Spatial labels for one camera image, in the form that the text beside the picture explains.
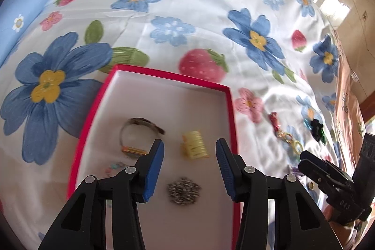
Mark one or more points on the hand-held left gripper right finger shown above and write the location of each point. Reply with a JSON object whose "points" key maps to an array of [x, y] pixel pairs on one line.
{"points": [[226, 172]]}

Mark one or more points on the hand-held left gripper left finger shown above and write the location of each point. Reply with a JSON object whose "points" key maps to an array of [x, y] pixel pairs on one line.
{"points": [[153, 172]]}

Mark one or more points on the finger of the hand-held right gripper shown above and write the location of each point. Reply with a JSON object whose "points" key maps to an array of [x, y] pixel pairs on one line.
{"points": [[325, 165], [322, 178]]}

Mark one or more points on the red box with white inside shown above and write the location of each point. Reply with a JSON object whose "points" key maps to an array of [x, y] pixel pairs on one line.
{"points": [[175, 103]]}

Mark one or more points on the silver rhinestone brooch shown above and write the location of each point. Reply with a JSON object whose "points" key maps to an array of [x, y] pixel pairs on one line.
{"points": [[184, 190]]}

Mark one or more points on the black and green hair clip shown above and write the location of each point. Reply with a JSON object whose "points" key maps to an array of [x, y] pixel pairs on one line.
{"points": [[318, 128]]}

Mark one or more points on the metal wristwatch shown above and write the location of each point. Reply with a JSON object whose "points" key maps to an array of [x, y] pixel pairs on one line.
{"points": [[137, 135]]}

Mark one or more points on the yellow hair claw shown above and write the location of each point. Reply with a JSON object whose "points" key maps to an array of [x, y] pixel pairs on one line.
{"points": [[194, 145]]}

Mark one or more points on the small blue hair clip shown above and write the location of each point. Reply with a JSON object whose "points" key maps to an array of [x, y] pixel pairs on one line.
{"points": [[306, 123]]}

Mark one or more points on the red bow hair clip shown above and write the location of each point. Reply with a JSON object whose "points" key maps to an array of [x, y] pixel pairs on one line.
{"points": [[274, 121]]}

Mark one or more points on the floral print bed sheet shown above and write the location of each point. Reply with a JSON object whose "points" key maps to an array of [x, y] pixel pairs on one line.
{"points": [[181, 7]]}

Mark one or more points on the light blue pillow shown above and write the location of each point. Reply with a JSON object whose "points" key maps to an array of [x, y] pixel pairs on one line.
{"points": [[20, 12]]}

